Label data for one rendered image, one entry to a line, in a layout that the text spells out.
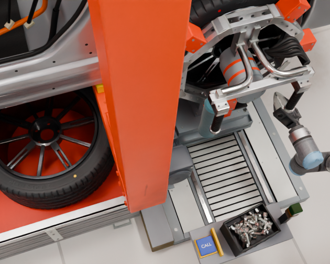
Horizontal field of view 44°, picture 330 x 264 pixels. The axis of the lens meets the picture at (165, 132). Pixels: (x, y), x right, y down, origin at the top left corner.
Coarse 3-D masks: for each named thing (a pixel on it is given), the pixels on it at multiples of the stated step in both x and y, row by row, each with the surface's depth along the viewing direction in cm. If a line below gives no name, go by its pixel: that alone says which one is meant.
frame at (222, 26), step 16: (224, 16) 149; (240, 16) 150; (256, 16) 153; (272, 16) 150; (208, 32) 152; (224, 32) 147; (288, 32) 162; (208, 48) 154; (272, 64) 190; (288, 64) 185; (192, 96) 183
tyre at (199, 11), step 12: (192, 0) 150; (204, 0) 148; (216, 0) 146; (228, 0) 147; (240, 0) 148; (252, 0) 150; (264, 0) 153; (276, 0) 155; (192, 12) 149; (204, 12) 148; (216, 12) 150; (204, 24) 154; (300, 24) 176; (216, 84) 199
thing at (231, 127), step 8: (248, 112) 241; (240, 120) 241; (248, 120) 241; (224, 128) 238; (232, 128) 238; (240, 128) 242; (184, 136) 235; (192, 136) 235; (200, 136) 233; (216, 136) 241; (184, 144) 235
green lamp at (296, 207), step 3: (294, 204) 167; (297, 204) 167; (291, 207) 167; (294, 207) 166; (297, 207) 166; (300, 207) 166; (291, 210) 167; (294, 210) 166; (297, 210) 166; (300, 210) 166; (291, 213) 168; (294, 213) 165; (297, 213) 166
